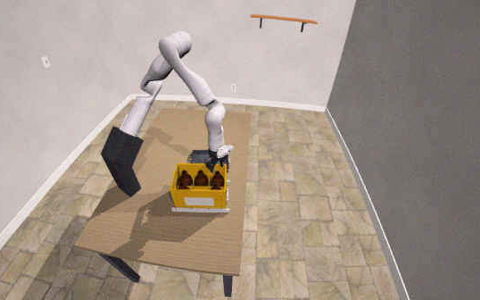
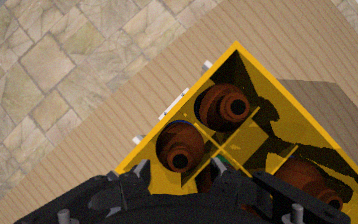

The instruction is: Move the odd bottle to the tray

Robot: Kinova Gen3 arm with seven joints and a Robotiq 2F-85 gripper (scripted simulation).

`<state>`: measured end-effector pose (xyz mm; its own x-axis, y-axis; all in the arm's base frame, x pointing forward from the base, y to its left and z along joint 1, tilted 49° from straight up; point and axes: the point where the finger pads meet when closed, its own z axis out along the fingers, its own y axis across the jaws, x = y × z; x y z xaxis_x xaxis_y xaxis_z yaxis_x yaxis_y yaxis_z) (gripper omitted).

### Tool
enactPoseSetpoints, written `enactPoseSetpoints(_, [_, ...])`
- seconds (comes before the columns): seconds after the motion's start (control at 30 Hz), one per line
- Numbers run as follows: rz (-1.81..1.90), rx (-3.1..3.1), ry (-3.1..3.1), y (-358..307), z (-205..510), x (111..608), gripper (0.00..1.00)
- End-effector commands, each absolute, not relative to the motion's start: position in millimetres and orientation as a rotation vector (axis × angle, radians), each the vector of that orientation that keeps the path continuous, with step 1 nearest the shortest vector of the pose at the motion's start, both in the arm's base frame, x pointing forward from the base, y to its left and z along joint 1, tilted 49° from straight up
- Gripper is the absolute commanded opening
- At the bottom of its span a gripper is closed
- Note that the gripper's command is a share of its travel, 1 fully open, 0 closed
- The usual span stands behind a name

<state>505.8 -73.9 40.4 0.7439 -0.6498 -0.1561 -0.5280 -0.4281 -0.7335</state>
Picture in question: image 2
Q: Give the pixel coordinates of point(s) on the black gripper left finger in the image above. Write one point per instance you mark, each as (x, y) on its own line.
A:
(72, 206)

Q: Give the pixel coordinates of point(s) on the yellow bottle crate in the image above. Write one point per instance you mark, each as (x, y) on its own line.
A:
(278, 125)

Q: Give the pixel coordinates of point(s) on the grey square tray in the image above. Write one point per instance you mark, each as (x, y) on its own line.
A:
(111, 177)

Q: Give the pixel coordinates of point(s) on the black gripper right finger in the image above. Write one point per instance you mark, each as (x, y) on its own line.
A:
(290, 204)

